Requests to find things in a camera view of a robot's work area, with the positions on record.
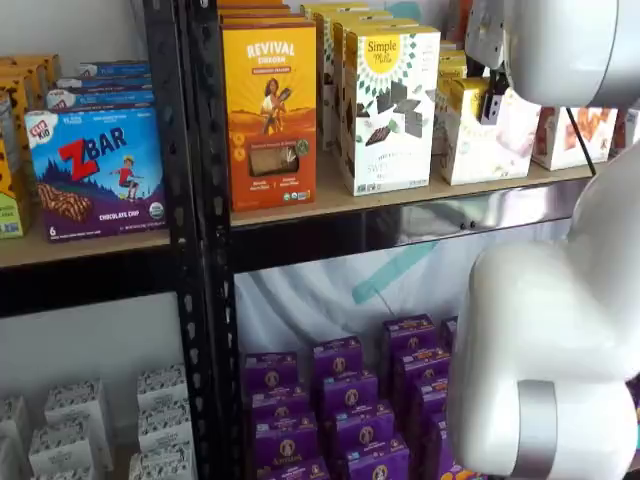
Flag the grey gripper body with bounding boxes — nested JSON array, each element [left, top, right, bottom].
[[464, 0, 508, 70]]

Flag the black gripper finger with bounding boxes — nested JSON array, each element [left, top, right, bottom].
[[478, 68, 512, 126]]

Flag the white box orange crackers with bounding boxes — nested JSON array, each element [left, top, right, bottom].
[[530, 103, 621, 173], [608, 105, 640, 162]]

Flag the white Simple Mills box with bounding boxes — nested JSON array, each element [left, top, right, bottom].
[[319, 9, 395, 152], [300, 1, 372, 32], [343, 24, 443, 198], [331, 17, 421, 167]]

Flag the wooden shelf board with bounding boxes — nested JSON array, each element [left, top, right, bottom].
[[0, 227, 172, 270], [229, 148, 597, 230]]

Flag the glossy black shelf beam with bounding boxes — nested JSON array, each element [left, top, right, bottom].
[[227, 178, 597, 275]]

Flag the black perforated shelf upright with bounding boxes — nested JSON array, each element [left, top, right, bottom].
[[143, 0, 202, 480], [185, 0, 247, 480]]

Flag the purple Annie's box orange label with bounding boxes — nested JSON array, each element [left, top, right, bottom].
[[418, 410, 484, 480]]

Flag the blue Zbar snack box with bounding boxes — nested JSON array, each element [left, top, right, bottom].
[[45, 88, 156, 113], [77, 60, 152, 79], [24, 105, 168, 244], [55, 74, 154, 93]]

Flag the white box black pattern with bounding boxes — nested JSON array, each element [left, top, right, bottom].
[[43, 378, 109, 431], [137, 399, 194, 449], [128, 442, 197, 480], [136, 363, 189, 409], [29, 465, 96, 480], [27, 420, 114, 476], [0, 396, 32, 451]]

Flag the yellow box brown spots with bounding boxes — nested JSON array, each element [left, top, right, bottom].
[[0, 53, 64, 101], [0, 74, 37, 174]]

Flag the yellow box green base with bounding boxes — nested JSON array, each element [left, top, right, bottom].
[[0, 135, 33, 241]]

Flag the white cloth teal stripe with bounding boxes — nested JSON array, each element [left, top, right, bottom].
[[233, 233, 572, 364]]

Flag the black cable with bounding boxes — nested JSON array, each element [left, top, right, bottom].
[[563, 105, 598, 177]]

